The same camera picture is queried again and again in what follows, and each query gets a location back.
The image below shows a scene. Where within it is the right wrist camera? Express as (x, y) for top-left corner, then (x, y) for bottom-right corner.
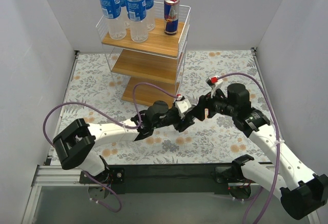
(206, 75), (223, 98)

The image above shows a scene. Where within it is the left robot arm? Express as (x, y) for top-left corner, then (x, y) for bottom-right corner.
(53, 99), (194, 183)

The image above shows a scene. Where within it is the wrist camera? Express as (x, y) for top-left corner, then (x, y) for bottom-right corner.
(174, 94), (192, 119)
(206, 75), (223, 98)

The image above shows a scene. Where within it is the Red Bull can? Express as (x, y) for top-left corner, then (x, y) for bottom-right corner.
(164, 0), (180, 35)

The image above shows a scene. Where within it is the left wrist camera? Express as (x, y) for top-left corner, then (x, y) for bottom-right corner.
(174, 94), (192, 119)

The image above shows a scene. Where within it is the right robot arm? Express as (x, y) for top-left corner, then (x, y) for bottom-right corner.
(195, 81), (327, 220)

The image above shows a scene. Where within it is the white wire wooden shelf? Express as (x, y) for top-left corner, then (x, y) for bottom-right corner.
(96, 2), (191, 106)

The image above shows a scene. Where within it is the small Pocari Sweat bottle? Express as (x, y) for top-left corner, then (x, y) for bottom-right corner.
(126, 0), (148, 43)

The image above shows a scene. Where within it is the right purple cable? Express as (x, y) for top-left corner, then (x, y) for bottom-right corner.
(216, 72), (281, 224)

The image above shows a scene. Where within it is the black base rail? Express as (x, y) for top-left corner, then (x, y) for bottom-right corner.
(79, 164), (264, 195)

